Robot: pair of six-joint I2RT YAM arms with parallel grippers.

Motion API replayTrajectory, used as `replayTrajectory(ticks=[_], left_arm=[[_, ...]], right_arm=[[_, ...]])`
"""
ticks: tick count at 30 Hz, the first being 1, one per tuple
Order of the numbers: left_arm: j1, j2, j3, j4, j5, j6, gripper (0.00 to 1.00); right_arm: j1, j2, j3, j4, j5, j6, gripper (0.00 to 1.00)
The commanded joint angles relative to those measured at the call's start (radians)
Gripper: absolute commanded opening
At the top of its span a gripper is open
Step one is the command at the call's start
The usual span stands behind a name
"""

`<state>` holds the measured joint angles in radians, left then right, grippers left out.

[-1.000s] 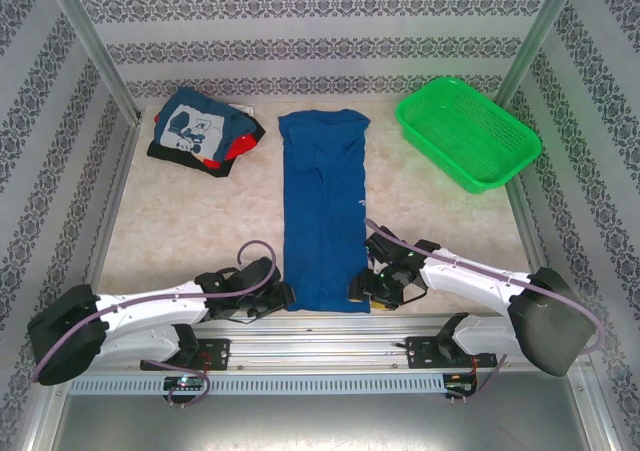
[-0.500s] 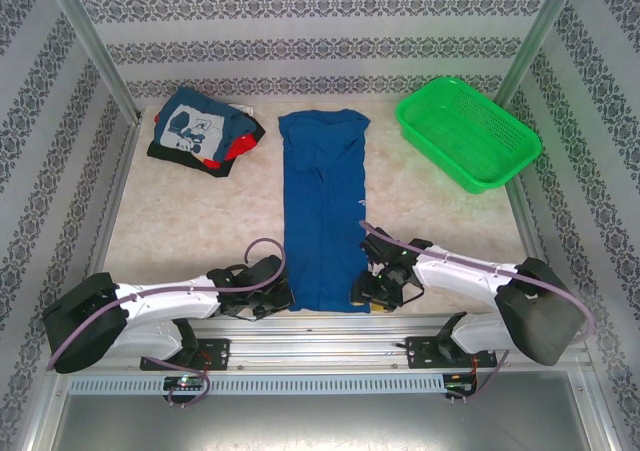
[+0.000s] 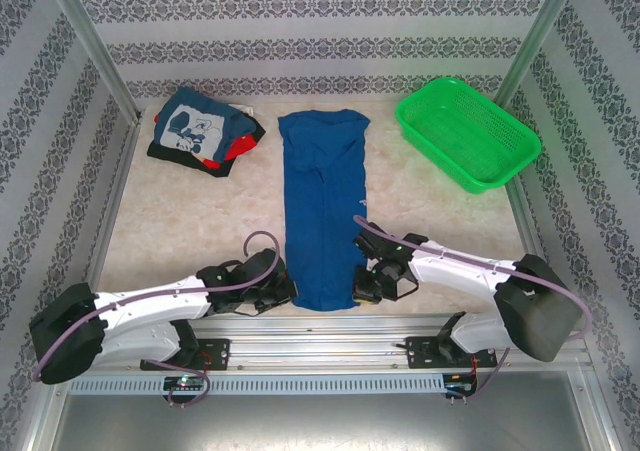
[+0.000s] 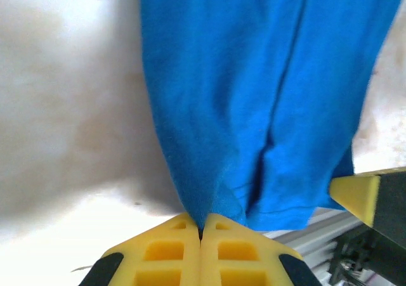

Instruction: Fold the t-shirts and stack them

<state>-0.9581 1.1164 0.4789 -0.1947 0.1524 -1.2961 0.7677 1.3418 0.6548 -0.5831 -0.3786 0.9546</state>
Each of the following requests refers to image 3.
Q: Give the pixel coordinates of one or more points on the blue t-shirt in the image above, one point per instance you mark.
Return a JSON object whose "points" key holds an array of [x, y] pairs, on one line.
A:
{"points": [[322, 211]]}

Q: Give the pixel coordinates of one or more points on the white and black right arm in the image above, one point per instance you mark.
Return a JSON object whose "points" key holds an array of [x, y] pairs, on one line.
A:
{"points": [[500, 291]]}

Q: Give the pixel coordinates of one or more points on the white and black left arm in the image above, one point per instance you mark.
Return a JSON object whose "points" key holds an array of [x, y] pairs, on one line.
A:
{"points": [[125, 321]]}

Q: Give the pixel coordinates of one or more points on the black t-shirt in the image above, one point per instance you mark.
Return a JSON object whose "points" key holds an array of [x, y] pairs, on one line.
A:
{"points": [[220, 171]]}

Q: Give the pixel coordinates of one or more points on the grey metal sheet panel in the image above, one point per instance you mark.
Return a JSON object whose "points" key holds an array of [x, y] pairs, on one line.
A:
{"points": [[320, 423]]}

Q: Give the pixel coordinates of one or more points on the green plastic basket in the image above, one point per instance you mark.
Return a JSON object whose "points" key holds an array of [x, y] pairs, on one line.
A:
{"points": [[470, 131]]}

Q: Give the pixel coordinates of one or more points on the navy cartoon print t-shirt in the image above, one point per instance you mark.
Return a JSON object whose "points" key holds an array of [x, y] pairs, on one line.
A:
{"points": [[195, 123]]}

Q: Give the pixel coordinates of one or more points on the white t-shirt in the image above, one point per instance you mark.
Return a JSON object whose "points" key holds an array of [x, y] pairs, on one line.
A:
{"points": [[246, 111]]}

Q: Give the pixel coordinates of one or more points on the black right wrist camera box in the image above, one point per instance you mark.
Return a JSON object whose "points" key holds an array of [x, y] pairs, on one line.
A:
{"points": [[392, 283]]}

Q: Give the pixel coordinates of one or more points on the aluminium rail base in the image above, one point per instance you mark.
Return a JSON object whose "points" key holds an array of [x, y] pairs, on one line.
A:
{"points": [[320, 343]]}

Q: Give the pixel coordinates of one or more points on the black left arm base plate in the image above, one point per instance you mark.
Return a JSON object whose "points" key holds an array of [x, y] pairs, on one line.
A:
{"points": [[215, 353]]}

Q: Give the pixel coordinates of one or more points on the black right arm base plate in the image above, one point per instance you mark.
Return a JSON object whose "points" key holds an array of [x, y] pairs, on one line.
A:
{"points": [[425, 356]]}

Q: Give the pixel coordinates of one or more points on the aluminium side rail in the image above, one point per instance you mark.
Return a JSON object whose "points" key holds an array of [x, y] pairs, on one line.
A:
{"points": [[107, 211], [530, 221]]}

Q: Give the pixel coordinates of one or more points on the aluminium frame post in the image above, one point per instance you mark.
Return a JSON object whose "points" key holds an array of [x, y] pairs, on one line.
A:
{"points": [[95, 46], [535, 36]]}

